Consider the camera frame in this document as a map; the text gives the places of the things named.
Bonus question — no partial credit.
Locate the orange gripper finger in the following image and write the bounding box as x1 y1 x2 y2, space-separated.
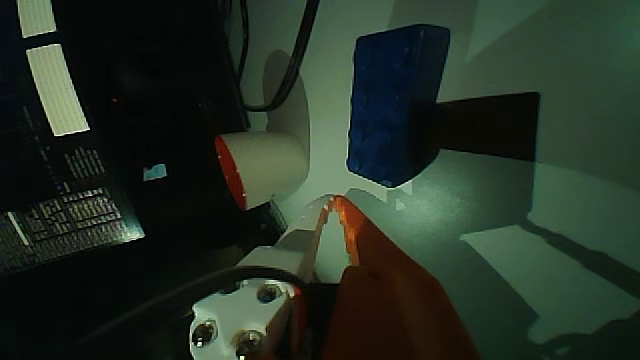
319 194 482 360

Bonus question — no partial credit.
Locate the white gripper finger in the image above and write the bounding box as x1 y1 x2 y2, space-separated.
189 194 333 360

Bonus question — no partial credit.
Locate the blue brick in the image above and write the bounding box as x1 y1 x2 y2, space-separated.
345 23 451 189

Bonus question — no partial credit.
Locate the white cup orange inside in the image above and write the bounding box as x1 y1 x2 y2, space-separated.
214 130 311 212

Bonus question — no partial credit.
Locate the small light blue label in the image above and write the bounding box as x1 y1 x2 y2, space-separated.
142 163 169 183

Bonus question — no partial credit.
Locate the thick black cable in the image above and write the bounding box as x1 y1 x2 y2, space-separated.
243 0 322 114

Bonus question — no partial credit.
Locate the thin black cable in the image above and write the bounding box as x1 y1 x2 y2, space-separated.
236 0 251 86

